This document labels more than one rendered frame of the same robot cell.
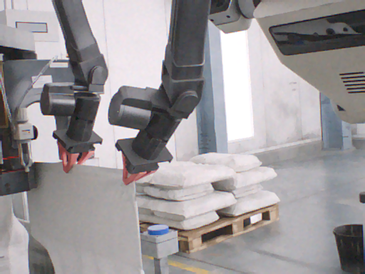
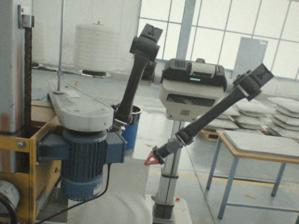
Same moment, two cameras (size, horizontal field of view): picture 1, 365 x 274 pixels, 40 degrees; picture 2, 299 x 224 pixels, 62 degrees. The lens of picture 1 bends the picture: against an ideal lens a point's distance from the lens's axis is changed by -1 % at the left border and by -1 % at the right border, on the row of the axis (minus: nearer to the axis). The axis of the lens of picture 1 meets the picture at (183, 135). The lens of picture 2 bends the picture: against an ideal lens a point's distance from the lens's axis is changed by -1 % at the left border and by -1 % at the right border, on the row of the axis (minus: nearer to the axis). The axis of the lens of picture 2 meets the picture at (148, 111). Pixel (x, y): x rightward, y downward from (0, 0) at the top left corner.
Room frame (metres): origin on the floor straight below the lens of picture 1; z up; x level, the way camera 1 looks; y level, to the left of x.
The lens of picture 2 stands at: (0.31, 1.03, 1.68)
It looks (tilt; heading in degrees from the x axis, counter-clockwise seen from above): 17 degrees down; 309
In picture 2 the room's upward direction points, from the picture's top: 8 degrees clockwise
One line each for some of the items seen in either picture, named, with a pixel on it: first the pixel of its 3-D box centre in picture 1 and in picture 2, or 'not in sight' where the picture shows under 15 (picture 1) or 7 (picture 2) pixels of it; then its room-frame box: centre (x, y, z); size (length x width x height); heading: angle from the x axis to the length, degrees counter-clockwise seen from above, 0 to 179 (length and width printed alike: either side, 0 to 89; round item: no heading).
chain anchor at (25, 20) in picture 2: not in sight; (27, 17); (1.06, 0.69, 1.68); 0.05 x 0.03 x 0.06; 132
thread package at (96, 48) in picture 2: not in sight; (96, 47); (1.08, 0.42, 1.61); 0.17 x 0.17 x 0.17
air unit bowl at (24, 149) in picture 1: (25, 154); not in sight; (1.22, 0.39, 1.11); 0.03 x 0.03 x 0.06
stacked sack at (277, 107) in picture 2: not in sight; (289, 110); (1.16, -4.33, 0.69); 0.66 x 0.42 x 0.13; 135
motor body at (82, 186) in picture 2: not in sight; (83, 162); (0.98, 0.52, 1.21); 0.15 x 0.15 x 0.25
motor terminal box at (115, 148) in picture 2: not in sight; (111, 150); (0.94, 0.43, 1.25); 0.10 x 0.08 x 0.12; 157
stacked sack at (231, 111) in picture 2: not in sight; (219, 108); (2.13, -3.33, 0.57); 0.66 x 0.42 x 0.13; 35
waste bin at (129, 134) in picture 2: not in sight; (123, 129); (2.70, -1.45, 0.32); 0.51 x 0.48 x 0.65; 132
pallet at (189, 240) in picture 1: (203, 220); not in sight; (4.54, -0.12, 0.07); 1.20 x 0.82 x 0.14; 134
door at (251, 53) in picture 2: not in sight; (247, 68); (3.54, -8.32, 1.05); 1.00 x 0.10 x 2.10; 42
